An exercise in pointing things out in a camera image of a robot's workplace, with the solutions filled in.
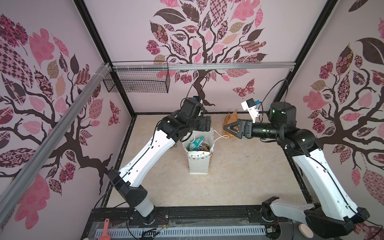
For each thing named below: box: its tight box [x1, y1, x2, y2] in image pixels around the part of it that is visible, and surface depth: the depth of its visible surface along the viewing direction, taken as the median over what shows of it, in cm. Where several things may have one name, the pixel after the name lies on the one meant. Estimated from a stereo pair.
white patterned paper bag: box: [182, 128, 215, 175], surface depth 77 cm
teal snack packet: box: [189, 136, 205, 151], surface depth 89 cm
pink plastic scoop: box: [97, 218, 111, 240], surface depth 70 cm
